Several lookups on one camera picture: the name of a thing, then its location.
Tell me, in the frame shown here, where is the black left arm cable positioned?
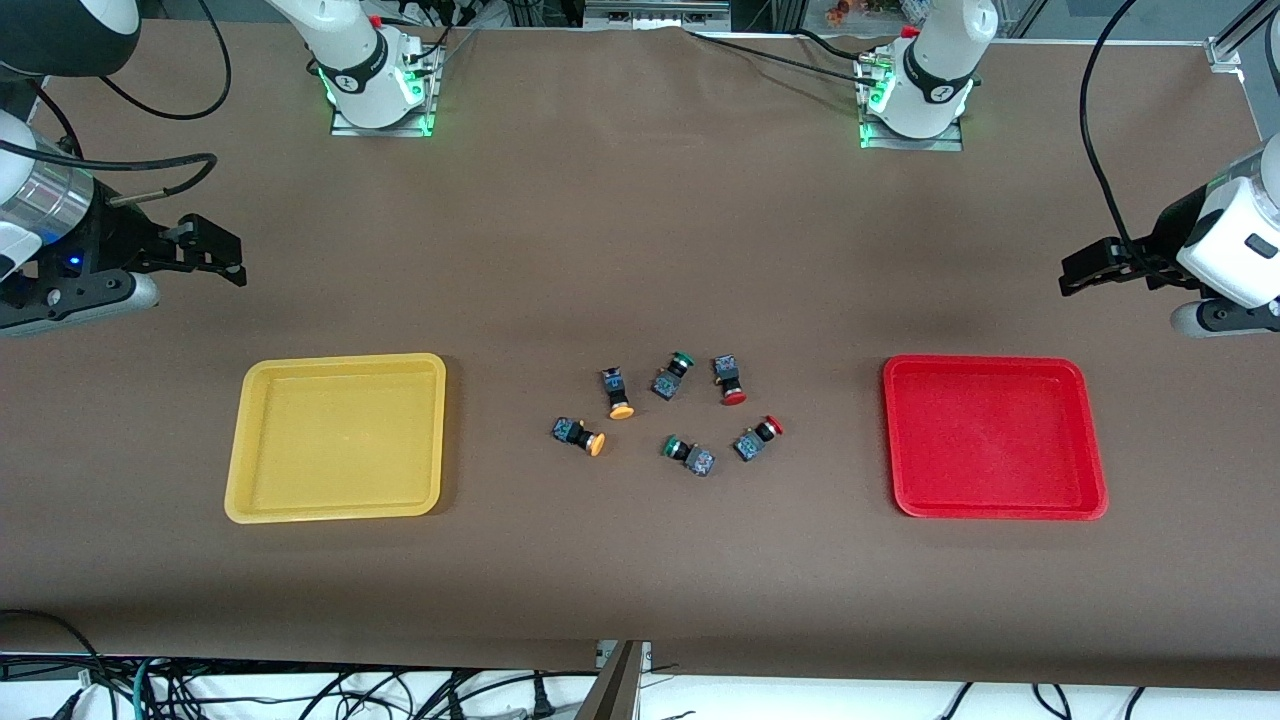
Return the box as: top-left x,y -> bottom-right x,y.
1080,0 -> 1147,261

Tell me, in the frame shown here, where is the aluminium frame profile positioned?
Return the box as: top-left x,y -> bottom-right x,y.
1205,0 -> 1280,71

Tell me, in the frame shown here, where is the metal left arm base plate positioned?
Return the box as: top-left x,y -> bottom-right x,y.
857,55 -> 966,153

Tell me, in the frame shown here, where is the brown table mat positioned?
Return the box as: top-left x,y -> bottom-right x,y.
0,20 -> 1280,691

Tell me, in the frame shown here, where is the brown metal table leg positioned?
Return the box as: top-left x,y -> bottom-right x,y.
575,640 -> 651,720

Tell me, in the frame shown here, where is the green floor cable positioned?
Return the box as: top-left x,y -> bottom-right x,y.
133,655 -> 163,720

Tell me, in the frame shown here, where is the long black table cable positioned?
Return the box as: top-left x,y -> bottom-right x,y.
685,28 -> 866,77

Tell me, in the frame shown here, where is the short black table cable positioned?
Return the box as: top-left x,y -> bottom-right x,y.
795,28 -> 877,59

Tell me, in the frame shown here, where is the red push button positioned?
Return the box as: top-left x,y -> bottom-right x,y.
712,354 -> 748,407
733,415 -> 785,463

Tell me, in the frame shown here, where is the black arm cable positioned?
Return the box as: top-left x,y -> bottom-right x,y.
0,0 -> 234,207
1080,0 -> 1147,261

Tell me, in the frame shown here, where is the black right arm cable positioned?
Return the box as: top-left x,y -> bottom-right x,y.
0,0 -> 234,207

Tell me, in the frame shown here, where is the grey metal box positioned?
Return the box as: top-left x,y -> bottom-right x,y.
583,0 -> 732,31

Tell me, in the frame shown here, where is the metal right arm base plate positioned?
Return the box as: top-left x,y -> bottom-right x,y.
330,45 -> 438,138

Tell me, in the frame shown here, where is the red plastic tray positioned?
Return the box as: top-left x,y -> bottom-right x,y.
882,355 -> 1109,522

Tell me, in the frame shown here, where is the green push button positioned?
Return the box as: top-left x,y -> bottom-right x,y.
662,435 -> 717,478
651,351 -> 697,402

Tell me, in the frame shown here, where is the thick black floor cable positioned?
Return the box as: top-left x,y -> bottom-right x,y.
0,608 -> 106,720

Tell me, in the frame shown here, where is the yellow push button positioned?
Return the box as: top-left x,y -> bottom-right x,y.
600,367 -> 636,421
551,417 -> 607,459

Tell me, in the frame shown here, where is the yellow plastic tray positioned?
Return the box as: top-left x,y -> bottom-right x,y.
224,352 -> 447,525

